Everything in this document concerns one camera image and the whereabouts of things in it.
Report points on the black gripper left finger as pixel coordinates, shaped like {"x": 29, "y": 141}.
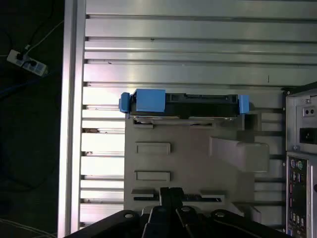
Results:
{"x": 154, "y": 223}

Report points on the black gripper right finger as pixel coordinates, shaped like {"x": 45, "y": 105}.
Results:
{"x": 183, "y": 223}

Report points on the hard disk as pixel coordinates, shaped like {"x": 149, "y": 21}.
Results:
{"x": 151, "y": 101}

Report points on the grey parts rack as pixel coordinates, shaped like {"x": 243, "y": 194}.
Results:
{"x": 193, "y": 161}

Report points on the silver PC case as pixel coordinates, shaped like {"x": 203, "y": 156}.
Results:
{"x": 296, "y": 129}

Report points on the white power strip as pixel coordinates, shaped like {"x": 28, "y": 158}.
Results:
{"x": 27, "y": 62}

